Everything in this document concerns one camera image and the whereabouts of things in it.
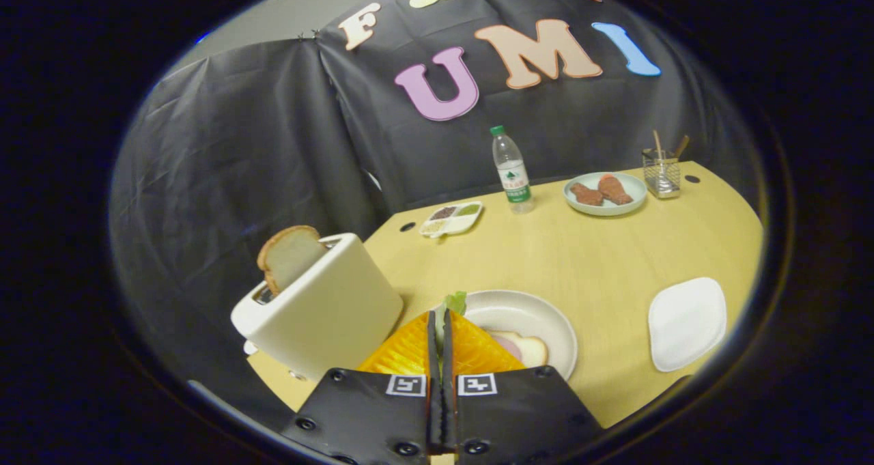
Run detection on white square plate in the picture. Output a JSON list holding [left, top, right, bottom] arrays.
[[647, 277, 728, 374]]

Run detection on brown-crust bread slice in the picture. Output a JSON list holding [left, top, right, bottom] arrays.
[[257, 225, 328, 296]]

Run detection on black backdrop cloth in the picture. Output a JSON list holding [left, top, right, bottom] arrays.
[[109, 0, 759, 411]]

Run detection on white toaster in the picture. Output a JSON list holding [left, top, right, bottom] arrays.
[[231, 232, 405, 382]]

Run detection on green lettuce leaf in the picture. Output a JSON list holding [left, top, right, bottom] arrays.
[[434, 290, 468, 377]]

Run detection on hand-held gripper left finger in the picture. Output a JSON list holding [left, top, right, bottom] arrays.
[[280, 310, 445, 465]]

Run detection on white bread slice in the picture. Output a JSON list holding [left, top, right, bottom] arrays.
[[486, 330, 549, 369]]

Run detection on clear utensil holder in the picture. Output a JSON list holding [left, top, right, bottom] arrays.
[[642, 149, 681, 199]]

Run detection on pale green round plate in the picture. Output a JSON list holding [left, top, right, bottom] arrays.
[[563, 171, 648, 217]]

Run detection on white round plate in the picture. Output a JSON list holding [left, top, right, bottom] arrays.
[[437, 290, 578, 382]]

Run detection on white divided condiment dish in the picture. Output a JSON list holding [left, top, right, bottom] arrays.
[[419, 201, 484, 239]]

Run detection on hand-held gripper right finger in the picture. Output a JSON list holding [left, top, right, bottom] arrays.
[[442, 308, 605, 465]]

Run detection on pink ham slice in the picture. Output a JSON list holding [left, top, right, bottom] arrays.
[[493, 335, 525, 365]]

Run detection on clear water bottle green cap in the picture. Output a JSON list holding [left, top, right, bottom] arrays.
[[490, 125, 537, 214]]

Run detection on brown meat piece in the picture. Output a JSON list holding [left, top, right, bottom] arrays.
[[598, 173, 634, 206], [570, 182, 606, 207]]

